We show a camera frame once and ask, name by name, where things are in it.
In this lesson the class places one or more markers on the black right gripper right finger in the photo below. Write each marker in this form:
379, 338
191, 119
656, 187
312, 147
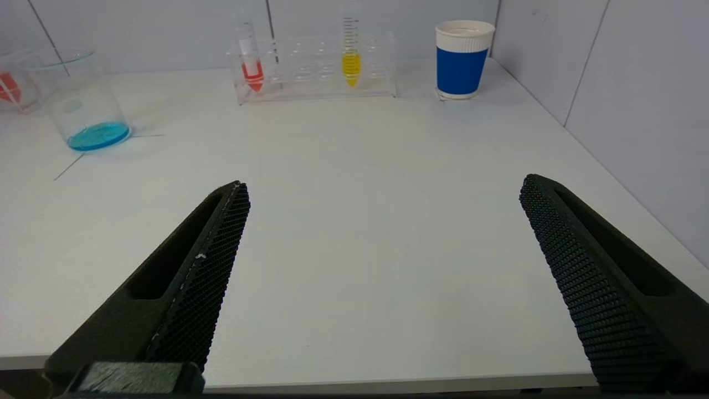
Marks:
609, 299

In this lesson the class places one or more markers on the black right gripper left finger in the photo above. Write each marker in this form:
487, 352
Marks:
188, 288

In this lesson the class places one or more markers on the clear glass beaker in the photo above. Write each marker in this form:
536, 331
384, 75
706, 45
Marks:
97, 136

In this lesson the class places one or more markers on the red pigment tube white label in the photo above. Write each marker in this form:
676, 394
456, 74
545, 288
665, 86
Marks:
252, 72

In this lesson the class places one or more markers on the clear acrylic test tube rack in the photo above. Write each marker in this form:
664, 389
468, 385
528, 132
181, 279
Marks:
27, 100
316, 72

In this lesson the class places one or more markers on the yellow pigment test tube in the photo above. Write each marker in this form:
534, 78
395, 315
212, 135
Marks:
350, 66

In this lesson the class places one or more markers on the blue white paper cup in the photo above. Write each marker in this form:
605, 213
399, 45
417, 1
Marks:
462, 66

